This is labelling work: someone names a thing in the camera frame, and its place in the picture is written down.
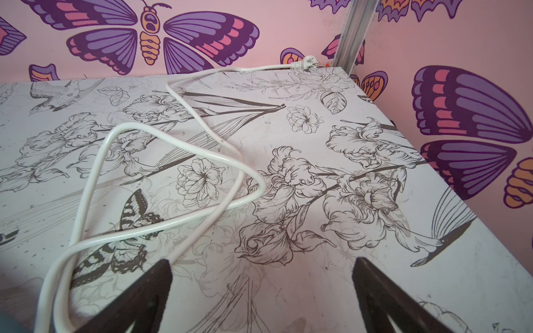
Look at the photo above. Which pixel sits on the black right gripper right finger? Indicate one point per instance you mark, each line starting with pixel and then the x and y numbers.
pixel 384 305

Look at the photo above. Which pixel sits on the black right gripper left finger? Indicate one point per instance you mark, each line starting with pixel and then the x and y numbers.
pixel 138 309

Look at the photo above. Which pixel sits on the aluminium frame post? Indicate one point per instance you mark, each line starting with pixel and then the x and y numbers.
pixel 360 15

